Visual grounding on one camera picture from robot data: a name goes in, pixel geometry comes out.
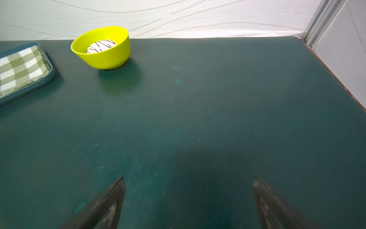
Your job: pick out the white striped item in bowl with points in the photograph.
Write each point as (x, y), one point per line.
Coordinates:
(100, 46)

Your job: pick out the yellow-green plastic bowl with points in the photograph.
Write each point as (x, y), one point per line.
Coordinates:
(108, 59)

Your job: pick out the blue rectangular tray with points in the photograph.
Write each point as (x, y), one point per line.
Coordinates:
(36, 84)

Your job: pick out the green checked cloth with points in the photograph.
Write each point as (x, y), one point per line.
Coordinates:
(22, 68)

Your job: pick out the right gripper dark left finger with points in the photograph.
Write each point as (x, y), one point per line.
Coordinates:
(103, 212)

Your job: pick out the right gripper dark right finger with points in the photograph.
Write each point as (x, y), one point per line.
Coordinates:
(275, 211)

